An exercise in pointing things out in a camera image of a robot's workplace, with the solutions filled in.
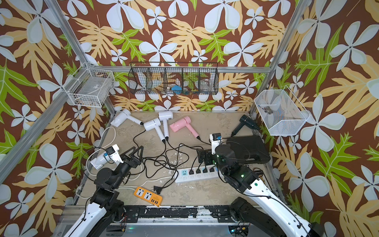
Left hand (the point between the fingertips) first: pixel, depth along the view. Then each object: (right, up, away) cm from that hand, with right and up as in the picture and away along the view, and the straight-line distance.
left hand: (139, 146), depth 72 cm
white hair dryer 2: (+7, +18, +39) cm, 44 cm away
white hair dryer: (-3, +11, +36) cm, 38 cm away
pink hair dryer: (+19, +13, +36) cm, 43 cm away
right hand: (+32, -1, +1) cm, 32 cm away
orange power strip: (+3, -28, +6) cm, 28 cm away
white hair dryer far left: (-26, +19, +40) cm, 51 cm away
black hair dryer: (+67, +14, +36) cm, 78 cm away
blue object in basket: (+17, +34, +23) cm, 44 cm away
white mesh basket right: (+78, +18, +12) cm, 81 cm away
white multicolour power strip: (+29, -18, +13) cm, 36 cm away
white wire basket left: (-35, +33, +14) cm, 50 cm away
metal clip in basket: (+71, +20, +14) cm, 75 cm away
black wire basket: (+14, +42, +26) cm, 52 cm away
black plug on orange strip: (+7, -25, +9) cm, 28 cm away
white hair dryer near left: (-30, -11, +17) cm, 36 cm away
